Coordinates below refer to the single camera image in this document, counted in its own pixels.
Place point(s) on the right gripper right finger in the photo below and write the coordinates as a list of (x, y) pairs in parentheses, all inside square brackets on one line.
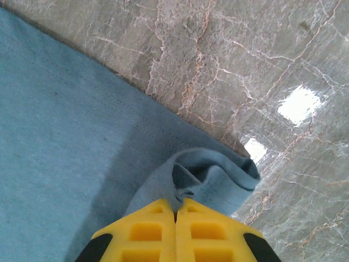
[(207, 234)]

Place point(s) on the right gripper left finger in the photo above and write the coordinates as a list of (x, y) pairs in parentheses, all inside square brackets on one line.
[(152, 234)]

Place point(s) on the dark blue t-shirt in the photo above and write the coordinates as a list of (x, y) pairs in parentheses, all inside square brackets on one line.
[(60, 131)]

